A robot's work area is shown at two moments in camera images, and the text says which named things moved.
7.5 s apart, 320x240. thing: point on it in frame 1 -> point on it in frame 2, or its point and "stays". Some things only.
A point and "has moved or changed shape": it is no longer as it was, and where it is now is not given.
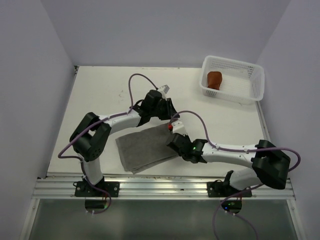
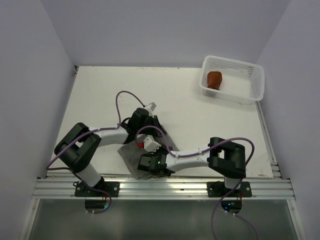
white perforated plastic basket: (242, 83) stays
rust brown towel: (214, 78) stays
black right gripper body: (185, 137) -> (155, 154)
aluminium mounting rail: (155, 189) stays
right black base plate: (219, 189) stays
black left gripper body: (159, 111) -> (150, 121)
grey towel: (145, 150) has moved or changed shape
